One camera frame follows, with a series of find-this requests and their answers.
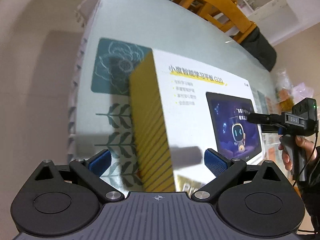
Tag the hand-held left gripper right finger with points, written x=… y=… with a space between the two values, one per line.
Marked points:
x=216 y=163

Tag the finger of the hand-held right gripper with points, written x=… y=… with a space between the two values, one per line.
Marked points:
x=272 y=130
x=262 y=118

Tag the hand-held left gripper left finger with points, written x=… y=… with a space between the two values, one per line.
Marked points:
x=101 y=162

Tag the white and yellow tablet box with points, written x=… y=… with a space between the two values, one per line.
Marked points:
x=190 y=105

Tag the person's right forearm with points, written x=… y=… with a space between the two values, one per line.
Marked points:
x=312 y=185

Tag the person's right hand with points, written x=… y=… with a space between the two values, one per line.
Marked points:
x=305 y=142

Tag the clear plastic snack bag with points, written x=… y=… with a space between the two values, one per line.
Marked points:
x=287 y=92

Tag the wooden chair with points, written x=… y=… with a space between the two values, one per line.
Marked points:
x=225 y=7

